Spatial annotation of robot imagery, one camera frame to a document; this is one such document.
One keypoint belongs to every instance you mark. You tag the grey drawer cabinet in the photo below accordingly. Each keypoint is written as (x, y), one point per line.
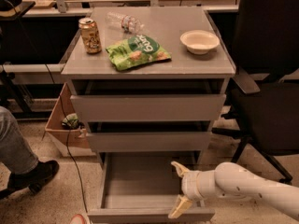
(165, 25)

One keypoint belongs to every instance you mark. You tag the cardboard box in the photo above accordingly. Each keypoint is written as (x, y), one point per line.
(68, 142)

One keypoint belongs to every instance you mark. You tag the grey top drawer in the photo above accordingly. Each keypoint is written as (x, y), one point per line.
(141, 100)

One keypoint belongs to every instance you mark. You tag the clear plastic water bottle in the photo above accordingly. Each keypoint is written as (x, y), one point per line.
(129, 24)

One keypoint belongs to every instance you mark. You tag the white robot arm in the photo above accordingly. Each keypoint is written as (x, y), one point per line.
(231, 181)

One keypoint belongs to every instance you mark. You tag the black office chair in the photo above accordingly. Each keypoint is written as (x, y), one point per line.
(265, 48)

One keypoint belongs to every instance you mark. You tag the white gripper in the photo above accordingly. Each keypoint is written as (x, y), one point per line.
(189, 184)

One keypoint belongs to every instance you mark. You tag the grey middle drawer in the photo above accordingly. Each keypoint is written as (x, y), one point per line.
(149, 136)

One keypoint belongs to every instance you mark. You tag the gold soda can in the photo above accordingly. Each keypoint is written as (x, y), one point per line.
(90, 35)

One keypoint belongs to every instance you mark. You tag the green chip bag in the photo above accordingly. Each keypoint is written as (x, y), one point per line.
(135, 51)

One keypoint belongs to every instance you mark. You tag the grey bottom drawer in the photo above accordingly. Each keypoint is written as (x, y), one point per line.
(139, 187)

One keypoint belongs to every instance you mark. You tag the white paper bowl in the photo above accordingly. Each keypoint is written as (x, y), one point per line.
(199, 42)

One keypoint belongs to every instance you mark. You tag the grey drawer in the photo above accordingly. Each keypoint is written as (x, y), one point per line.
(139, 187)
(149, 136)
(141, 100)

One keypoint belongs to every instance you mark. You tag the black shoe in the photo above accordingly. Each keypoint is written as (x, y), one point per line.
(35, 180)

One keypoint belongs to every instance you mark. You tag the person's jeans leg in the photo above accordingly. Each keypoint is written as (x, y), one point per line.
(15, 152)

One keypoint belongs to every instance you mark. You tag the green item in box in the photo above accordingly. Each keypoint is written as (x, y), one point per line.
(71, 122)

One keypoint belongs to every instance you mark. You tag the red white shoe tip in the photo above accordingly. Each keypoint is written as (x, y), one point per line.
(78, 219)

